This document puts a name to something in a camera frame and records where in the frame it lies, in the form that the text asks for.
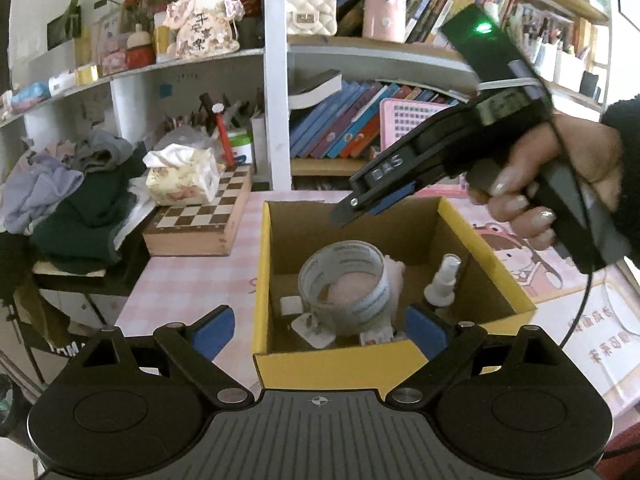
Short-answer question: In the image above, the row of colourful books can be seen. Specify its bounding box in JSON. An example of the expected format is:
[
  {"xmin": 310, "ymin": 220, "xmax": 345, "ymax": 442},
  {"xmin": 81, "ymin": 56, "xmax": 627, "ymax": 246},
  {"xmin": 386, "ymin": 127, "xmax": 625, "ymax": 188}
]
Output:
[{"xmin": 289, "ymin": 80, "xmax": 461, "ymax": 160}]

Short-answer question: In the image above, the black trash bag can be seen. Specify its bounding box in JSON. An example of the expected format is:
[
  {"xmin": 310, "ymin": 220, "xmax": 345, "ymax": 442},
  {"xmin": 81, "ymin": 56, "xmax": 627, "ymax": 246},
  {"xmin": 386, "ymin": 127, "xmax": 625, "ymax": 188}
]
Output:
[{"xmin": 0, "ymin": 372, "xmax": 26, "ymax": 436}]

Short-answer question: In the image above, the yellow cardboard box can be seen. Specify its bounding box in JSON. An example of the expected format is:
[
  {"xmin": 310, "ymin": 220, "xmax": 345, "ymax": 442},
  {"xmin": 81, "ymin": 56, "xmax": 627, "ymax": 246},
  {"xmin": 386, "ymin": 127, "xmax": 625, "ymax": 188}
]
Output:
[{"xmin": 252, "ymin": 196, "xmax": 538, "ymax": 393}]

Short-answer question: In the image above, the person's right hand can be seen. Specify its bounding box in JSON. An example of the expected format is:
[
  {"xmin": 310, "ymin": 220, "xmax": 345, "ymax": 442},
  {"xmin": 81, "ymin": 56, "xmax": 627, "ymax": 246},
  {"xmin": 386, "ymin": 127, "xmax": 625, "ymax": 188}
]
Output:
[{"xmin": 467, "ymin": 112, "xmax": 626, "ymax": 253}]

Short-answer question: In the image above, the white quilted handbag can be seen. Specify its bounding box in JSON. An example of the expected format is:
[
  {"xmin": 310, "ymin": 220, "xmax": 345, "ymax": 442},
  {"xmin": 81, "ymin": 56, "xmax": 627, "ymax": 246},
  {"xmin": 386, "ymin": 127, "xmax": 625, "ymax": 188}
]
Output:
[{"xmin": 286, "ymin": 0, "xmax": 337, "ymax": 37}]

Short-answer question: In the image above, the thick white book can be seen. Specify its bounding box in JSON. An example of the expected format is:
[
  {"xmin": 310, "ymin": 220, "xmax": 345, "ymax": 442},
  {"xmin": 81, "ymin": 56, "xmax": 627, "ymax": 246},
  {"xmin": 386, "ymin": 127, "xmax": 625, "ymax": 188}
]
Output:
[{"xmin": 289, "ymin": 72, "xmax": 343, "ymax": 110}]

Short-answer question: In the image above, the clear tape roll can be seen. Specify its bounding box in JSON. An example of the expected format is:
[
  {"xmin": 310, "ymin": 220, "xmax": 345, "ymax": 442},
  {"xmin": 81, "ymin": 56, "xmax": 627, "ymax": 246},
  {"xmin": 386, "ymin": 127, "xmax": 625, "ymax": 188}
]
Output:
[{"xmin": 298, "ymin": 242, "xmax": 393, "ymax": 336}]

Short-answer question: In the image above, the small white packet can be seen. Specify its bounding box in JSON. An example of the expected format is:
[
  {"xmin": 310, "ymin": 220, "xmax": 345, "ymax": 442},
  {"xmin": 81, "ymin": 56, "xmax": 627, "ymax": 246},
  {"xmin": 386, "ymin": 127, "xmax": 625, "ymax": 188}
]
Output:
[{"xmin": 291, "ymin": 312, "xmax": 333, "ymax": 348}]

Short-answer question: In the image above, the small white red-print box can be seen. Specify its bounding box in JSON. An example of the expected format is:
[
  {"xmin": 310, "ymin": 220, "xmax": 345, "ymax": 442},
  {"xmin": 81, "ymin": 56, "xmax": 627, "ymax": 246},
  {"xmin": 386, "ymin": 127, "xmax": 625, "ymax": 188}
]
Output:
[{"xmin": 357, "ymin": 329, "xmax": 396, "ymax": 347}]

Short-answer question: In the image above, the small blue packet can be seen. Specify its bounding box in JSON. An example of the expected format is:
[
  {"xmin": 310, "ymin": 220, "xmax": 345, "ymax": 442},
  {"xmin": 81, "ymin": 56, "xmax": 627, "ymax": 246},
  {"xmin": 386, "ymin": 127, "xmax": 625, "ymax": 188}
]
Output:
[{"xmin": 10, "ymin": 85, "xmax": 51, "ymax": 111}]

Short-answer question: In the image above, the pink plush toy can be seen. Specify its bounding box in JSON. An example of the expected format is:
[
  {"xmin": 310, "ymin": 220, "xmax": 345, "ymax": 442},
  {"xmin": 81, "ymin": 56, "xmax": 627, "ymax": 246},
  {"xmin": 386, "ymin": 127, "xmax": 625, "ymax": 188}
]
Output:
[{"xmin": 320, "ymin": 255, "xmax": 406, "ymax": 311}]

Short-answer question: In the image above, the decorative cat figurine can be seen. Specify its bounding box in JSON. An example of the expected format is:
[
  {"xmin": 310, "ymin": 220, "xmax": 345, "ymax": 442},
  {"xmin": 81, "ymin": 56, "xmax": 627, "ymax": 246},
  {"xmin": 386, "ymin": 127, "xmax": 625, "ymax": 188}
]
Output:
[{"xmin": 165, "ymin": 0, "xmax": 243, "ymax": 58}]

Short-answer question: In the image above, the white bookshelf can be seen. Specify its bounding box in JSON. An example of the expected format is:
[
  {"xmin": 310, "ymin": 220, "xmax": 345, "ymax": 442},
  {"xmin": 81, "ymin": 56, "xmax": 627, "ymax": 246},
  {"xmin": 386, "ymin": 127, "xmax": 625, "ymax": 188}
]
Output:
[{"xmin": 0, "ymin": 0, "xmax": 616, "ymax": 193}]

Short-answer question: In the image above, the red and white jar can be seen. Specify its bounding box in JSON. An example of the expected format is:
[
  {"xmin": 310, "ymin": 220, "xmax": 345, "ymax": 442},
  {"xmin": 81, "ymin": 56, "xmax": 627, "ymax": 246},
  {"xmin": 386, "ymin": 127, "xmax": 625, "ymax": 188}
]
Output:
[{"xmin": 125, "ymin": 22, "xmax": 156, "ymax": 68}]

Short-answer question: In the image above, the green and white can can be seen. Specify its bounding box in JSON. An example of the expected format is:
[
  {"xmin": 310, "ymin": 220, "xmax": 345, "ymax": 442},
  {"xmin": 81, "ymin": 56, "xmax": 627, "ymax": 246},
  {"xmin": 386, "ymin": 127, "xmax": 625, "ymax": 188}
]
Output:
[{"xmin": 227, "ymin": 130, "xmax": 253, "ymax": 166}]

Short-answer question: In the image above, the person's right forearm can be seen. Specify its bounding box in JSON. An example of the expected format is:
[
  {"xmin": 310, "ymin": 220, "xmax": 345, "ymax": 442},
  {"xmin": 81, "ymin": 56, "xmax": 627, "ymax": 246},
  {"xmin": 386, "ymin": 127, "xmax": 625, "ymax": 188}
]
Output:
[{"xmin": 600, "ymin": 95, "xmax": 640, "ymax": 196}]

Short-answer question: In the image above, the pink learning tablet toy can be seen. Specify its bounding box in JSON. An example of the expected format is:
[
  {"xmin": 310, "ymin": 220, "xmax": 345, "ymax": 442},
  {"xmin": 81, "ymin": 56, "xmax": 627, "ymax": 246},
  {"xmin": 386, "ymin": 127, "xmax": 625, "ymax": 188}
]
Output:
[{"xmin": 379, "ymin": 97, "xmax": 473, "ymax": 201}]

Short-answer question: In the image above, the pink cylinder holder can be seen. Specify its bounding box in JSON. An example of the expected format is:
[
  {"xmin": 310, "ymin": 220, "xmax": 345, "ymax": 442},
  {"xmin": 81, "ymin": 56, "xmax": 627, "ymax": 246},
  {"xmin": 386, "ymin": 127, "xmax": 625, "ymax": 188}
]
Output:
[{"xmin": 362, "ymin": 0, "xmax": 407, "ymax": 43}]

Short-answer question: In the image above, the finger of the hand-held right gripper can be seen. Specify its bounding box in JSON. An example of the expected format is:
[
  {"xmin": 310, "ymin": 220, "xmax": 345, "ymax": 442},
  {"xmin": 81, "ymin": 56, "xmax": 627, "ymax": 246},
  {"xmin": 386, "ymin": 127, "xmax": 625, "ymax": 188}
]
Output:
[{"xmin": 330, "ymin": 186, "xmax": 420, "ymax": 228}]

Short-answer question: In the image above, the potted green plant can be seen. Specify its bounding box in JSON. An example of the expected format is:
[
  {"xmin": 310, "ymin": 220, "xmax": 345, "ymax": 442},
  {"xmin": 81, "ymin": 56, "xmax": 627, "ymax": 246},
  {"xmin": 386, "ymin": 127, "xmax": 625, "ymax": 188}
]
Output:
[{"xmin": 47, "ymin": 0, "xmax": 83, "ymax": 51}]

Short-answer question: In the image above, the white printed desk mat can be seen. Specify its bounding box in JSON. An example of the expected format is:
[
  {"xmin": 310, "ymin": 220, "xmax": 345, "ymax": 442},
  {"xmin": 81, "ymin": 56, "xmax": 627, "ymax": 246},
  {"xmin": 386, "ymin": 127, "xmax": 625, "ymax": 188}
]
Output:
[{"xmin": 520, "ymin": 265, "xmax": 640, "ymax": 406}]

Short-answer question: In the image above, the row of upright shelf books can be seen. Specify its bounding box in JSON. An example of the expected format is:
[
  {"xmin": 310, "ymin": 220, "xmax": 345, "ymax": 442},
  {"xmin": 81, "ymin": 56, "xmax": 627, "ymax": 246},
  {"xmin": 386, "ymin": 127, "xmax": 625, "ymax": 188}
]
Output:
[{"xmin": 405, "ymin": 0, "xmax": 576, "ymax": 46}]

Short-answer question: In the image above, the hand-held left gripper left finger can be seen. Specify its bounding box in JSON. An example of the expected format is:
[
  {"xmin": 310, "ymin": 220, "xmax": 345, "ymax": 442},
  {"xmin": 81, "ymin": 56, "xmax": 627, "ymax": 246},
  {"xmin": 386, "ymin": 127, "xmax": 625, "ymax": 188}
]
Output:
[{"xmin": 80, "ymin": 305, "xmax": 253, "ymax": 407}]

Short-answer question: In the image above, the white spray bottle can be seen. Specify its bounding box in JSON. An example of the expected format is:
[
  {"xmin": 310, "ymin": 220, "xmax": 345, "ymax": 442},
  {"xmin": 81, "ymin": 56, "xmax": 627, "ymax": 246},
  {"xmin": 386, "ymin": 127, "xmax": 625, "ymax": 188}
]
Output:
[{"xmin": 424, "ymin": 254, "xmax": 463, "ymax": 308}]

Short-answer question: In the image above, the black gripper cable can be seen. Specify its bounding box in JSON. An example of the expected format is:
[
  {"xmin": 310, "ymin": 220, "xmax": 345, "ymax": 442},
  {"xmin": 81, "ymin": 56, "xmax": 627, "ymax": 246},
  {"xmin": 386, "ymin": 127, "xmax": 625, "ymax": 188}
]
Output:
[{"xmin": 547, "ymin": 110, "xmax": 601, "ymax": 351}]

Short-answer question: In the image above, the pile of clothes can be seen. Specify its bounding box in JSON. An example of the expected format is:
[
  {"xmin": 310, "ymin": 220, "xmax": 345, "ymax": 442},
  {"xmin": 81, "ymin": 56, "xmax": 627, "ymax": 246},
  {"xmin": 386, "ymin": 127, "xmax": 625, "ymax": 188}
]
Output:
[{"xmin": 0, "ymin": 130, "xmax": 151, "ymax": 276}]

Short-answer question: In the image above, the white pencil cup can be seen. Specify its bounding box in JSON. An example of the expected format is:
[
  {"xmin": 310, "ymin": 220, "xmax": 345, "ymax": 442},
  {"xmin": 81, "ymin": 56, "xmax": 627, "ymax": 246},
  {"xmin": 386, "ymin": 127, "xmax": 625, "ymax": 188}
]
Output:
[{"xmin": 552, "ymin": 42, "xmax": 586, "ymax": 91}]

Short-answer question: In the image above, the small pink box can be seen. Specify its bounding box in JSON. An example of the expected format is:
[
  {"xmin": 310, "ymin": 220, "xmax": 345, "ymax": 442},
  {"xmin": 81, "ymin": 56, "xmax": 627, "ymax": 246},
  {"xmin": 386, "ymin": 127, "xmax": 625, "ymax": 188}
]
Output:
[{"xmin": 100, "ymin": 35, "xmax": 128, "ymax": 76}]

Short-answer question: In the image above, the floral tissue pack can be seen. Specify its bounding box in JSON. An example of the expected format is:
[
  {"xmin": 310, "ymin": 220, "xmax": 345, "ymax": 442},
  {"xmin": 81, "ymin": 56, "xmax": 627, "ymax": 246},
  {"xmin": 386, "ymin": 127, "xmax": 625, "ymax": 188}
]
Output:
[{"xmin": 142, "ymin": 143, "xmax": 222, "ymax": 206}]

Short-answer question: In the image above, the wooden chessboard box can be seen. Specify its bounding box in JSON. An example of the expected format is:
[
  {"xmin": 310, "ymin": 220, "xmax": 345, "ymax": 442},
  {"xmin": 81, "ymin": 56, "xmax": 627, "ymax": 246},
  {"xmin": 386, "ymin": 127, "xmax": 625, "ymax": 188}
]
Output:
[{"xmin": 142, "ymin": 164, "xmax": 253, "ymax": 257}]

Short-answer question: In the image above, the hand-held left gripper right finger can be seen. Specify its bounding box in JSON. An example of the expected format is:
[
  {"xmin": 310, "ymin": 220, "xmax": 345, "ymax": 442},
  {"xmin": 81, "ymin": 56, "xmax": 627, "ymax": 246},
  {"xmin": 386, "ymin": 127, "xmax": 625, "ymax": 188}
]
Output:
[{"xmin": 387, "ymin": 305, "xmax": 563, "ymax": 406}]

